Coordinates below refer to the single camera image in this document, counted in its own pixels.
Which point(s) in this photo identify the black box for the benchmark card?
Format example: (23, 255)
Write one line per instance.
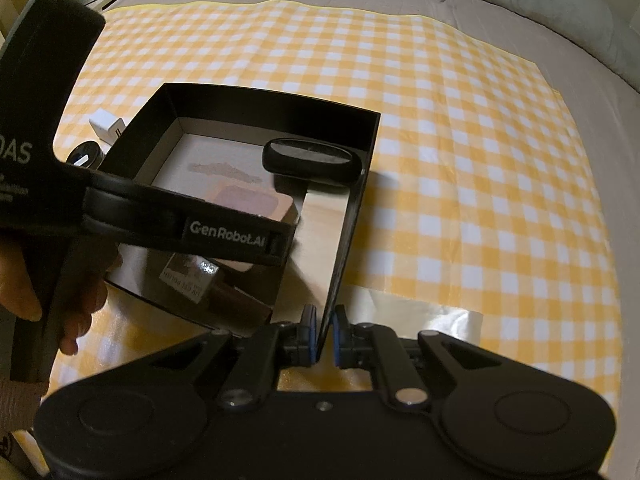
(250, 97)

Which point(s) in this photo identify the pale plastic film piece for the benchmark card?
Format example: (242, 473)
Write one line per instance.
(425, 315)

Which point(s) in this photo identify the black round jar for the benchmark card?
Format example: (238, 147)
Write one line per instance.
(85, 153)

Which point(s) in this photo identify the pink compact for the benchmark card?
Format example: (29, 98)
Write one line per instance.
(250, 202)

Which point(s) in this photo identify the brown lip gloss tube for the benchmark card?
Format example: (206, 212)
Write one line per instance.
(225, 295)

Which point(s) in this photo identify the person's left hand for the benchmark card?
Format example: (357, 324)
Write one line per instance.
(92, 285)

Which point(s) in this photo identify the black oval case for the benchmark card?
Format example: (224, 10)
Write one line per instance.
(310, 165)

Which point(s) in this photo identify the yellow checked mat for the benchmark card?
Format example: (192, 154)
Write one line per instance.
(475, 160)

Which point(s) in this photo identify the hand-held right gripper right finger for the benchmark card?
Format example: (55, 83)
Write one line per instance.
(340, 337)

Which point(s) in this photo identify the folded grey duvet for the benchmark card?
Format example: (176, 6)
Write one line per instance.
(600, 20)

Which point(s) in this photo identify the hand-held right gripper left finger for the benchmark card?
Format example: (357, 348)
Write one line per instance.
(311, 335)

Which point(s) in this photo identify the white charger adapter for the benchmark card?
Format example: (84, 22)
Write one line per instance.
(105, 122)

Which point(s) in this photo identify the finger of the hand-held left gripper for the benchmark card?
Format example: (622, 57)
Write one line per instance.
(150, 215)

